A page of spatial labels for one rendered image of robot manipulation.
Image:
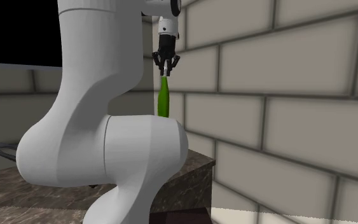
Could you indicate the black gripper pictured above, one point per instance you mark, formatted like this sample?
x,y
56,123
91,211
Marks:
x,y
166,45

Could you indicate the green glass bottle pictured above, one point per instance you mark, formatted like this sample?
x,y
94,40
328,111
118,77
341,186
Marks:
x,y
163,96

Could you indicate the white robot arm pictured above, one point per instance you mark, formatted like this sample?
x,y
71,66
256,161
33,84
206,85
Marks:
x,y
98,93

